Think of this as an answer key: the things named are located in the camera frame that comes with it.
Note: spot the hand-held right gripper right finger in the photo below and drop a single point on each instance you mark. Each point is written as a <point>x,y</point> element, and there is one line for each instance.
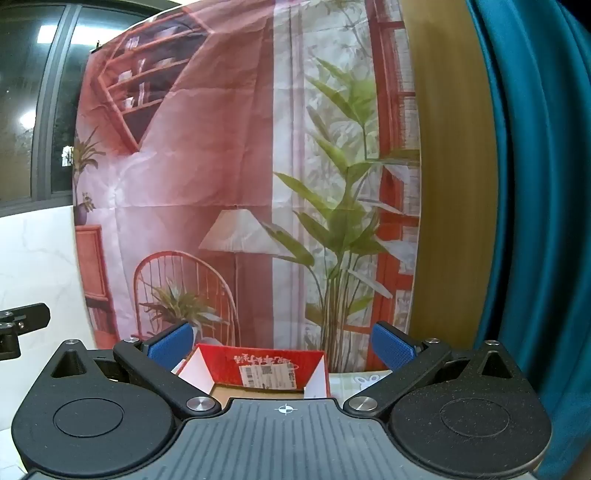
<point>392,346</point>

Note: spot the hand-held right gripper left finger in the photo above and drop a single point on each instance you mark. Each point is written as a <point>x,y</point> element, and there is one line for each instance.
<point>170,344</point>

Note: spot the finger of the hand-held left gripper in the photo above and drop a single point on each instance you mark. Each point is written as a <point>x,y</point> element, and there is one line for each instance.
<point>30,317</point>
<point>8,346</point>

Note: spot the red strawberry print box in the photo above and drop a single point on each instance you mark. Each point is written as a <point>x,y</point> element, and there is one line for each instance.
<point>258,357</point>

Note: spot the green checked printed bedsheet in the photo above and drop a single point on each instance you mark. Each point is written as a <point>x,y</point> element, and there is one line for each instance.
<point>364,382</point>

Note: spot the teal curtain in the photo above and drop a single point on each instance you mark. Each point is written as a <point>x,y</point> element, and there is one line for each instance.
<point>540,184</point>

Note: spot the dark glass window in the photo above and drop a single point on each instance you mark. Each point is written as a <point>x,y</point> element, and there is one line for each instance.
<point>37,92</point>

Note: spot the printed wall cloth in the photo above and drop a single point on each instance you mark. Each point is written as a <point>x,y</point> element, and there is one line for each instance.
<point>221,161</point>

